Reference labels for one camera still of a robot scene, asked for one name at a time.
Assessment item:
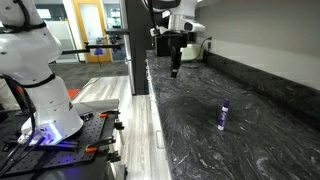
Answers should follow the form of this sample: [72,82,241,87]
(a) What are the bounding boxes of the orange black clamp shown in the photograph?
[85,136,116,153]
[99,110,121,118]

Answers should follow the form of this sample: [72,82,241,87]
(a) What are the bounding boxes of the yellow framed door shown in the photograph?
[73,0,112,63]

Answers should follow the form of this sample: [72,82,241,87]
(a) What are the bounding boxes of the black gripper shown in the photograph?
[167,33,188,78]

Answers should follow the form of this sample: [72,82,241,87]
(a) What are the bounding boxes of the black camera tripod rig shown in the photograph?
[61,29,130,57]

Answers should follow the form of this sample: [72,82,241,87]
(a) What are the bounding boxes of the black refrigerator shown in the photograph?
[120,0,152,95]

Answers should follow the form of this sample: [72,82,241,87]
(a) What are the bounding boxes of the black microwave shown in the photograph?
[153,13,173,57]

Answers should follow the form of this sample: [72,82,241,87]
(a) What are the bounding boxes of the purple white marker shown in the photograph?
[217,99,230,130]

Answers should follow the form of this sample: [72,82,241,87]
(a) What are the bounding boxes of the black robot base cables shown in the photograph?
[0,75,38,176]

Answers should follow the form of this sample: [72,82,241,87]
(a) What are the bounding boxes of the black perforated mounting board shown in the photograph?
[1,113,114,177]

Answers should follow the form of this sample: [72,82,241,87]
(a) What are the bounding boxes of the white toaster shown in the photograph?
[181,43,203,61]

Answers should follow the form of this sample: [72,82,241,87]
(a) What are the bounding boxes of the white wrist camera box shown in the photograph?
[168,15,206,32]

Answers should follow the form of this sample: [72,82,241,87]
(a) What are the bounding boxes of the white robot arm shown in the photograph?
[0,0,118,146]

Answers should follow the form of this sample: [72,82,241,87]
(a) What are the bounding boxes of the orange black clamp rear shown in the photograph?
[99,110,121,118]

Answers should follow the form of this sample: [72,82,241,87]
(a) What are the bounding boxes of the black toaster power cable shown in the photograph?
[181,36,213,69]

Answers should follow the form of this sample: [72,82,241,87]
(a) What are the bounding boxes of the orange black clamp front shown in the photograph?
[85,136,116,153]

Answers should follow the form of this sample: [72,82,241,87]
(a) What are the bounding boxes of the silver drawer handle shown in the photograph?
[155,130,165,149]

